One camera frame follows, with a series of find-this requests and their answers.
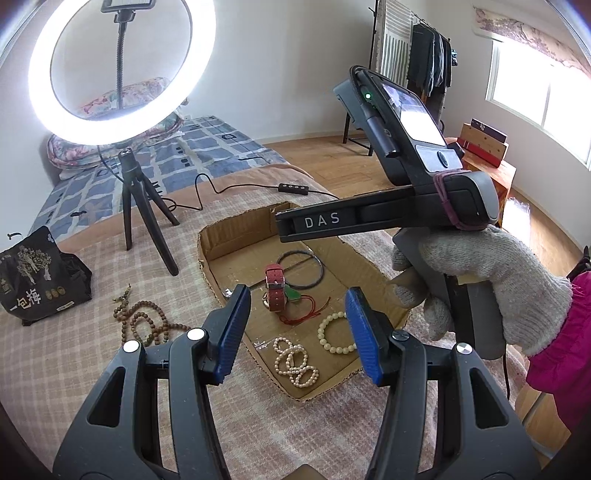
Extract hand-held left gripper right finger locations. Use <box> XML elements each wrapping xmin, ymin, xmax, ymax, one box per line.
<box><xmin>345</xmin><ymin>286</ymin><xmax>541</xmax><ymax>480</ymax></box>

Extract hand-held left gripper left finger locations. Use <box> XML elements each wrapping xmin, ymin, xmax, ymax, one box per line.
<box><xmin>53</xmin><ymin>284</ymin><xmax>252</xmax><ymax>480</ymax></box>

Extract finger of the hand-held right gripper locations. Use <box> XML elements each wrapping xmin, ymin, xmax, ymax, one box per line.
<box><xmin>275</xmin><ymin>209</ymin><xmax>297</xmax><ymax>244</ymax></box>

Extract cardboard box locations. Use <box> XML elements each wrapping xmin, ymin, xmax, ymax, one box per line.
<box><xmin>198</xmin><ymin>202</ymin><xmax>411</xmax><ymax>402</ymax></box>

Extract cream bead bracelet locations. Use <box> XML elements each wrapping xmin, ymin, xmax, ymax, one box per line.
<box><xmin>318</xmin><ymin>312</ymin><xmax>358</xmax><ymax>354</ymax></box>

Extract thin black bangle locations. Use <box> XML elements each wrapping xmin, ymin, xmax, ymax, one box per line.
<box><xmin>278</xmin><ymin>250</ymin><xmax>325</xmax><ymax>291</ymax></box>

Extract red strap watch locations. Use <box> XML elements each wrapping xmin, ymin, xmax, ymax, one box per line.
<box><xmin>262</xmin><ymin>263</ymin><xmax>287</xmax><ymax>313</ymax></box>

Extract green jade pendant red cord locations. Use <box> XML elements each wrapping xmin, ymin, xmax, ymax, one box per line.
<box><xmin>279</xmin><ymin>284</ymin><xmax>332</xmax><ymax>325</ymax></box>

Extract white pearl bracelet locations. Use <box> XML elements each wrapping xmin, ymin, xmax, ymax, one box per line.
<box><xmin>272</xmin><ymin>337</ymin><xmax>319</xmax><ymax>388</ymax></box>

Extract person's right forearm pink sleeve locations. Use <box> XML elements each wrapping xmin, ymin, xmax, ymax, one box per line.
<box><xmin>526</xmin><ymin>270</ymin><xmax>591</xmax><ymax>435</ymax></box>

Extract person's right hand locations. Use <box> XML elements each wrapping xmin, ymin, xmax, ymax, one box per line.
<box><xmin>392</xmin><ymin>225</ymin><xmax>573</xmax><ymax>356</ymax></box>

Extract black metal clothes rack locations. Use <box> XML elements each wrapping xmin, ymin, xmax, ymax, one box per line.
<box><xmin>342</xmin><ymin>0</ymin><xmax>455</xmax><ymax>155</ymax></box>

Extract tan flat box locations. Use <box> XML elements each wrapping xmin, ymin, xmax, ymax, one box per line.
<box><xmin>458</xmin><ymin>136</ymin><xmax>509</xmax><ymax>168</ymax></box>

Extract dark blue box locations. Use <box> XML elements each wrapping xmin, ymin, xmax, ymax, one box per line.
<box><xmin>470</xmin><ymin>119</ymin><xmax>508</xmax><ymax>144</ymax></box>

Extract orange wooden cabinet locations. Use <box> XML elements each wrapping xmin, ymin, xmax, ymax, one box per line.
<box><xmin>455</xmin><ymin>138</ymin><xmax>517</xmax><ymax>227</ymax></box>

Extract dark hanging clothes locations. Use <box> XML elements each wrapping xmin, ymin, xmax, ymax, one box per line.
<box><xmin>407</xmin><ymin>23</ymin><xmax>455</xmax><ymax>97</ymax></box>

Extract striped hanging cloth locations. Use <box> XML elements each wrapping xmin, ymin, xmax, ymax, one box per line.
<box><xmin>378</xmin><ymin>0</ymin><xmax>416</xmax><ymax>86</ymax></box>

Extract blue patterned bed sheet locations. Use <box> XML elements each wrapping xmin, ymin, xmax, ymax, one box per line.
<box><xmin>28</xmin><ymin>115</ymin><xmax>289</xmax><ymax>241</ymax></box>

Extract black tripod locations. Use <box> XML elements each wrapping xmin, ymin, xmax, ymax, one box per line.
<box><xmin>117</xmin><ymin>148</ymin><xmax>181</xmax><ymax>277</ymax></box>

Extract window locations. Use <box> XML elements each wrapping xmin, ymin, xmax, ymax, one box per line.
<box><xmin>485</xmin><ymin>39</ymin><xmax>591</xmax><ymax>167</ymax></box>

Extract floral curtain valance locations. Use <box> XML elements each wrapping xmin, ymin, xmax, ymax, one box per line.
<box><xmin>473</xmin><ymin>6</ymin><xmax>591</xmax><ymax>79</ymax></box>

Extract folded floral quilt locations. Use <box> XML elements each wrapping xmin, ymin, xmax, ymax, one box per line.
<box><xmin>47</xmin><ymin>78</ymin><xmax>190</xmax><ymax>169</ymax></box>

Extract black snack bag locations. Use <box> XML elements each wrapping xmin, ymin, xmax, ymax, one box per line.
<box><xmin>0</xmin><ymin>226</ymin><xmax>93</xmax><ymax>326</ymax></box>

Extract black gooseneck phone holder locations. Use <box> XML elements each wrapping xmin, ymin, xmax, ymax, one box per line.
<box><xmin>100</xmin><ymin>0</ymin><xmax>155</xmax><ymax>112</ymax></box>

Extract black cable with controller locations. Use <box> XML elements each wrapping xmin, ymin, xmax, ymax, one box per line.
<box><xmin>194</xmin><ymin>173</ymin><xmax>340</xmax><ymax>222</ymax></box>

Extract brown wooden bead necklace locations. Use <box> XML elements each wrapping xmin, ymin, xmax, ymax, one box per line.
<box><xmin>112</xmin><ymin>284</ymin><xmax>191</xmax><ymax>348</ymax></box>

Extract white ring light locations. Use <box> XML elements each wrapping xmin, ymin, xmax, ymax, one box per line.
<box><xmin>28</xmin><ymin>0</ymin><xmax>217</xmax><ymax>139</ymax></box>

